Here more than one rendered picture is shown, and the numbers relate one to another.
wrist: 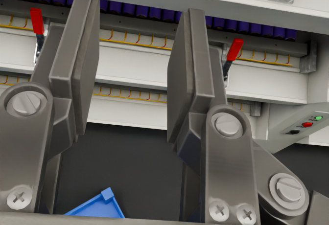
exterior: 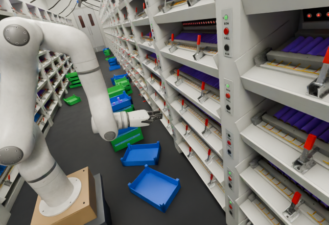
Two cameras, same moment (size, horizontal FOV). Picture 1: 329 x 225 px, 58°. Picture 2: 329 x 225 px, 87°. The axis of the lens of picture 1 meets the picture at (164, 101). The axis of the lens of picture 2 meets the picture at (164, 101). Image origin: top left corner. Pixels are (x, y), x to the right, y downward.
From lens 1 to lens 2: 0.85 m
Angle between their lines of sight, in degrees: 68
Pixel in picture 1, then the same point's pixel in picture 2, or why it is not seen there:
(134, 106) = (202, 169)
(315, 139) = not seen: outside the picture
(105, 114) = (196, 165)
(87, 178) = (181, 179)
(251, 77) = (216, 168)
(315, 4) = (208, 140)
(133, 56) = (198, 146)
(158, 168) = (197, 196)
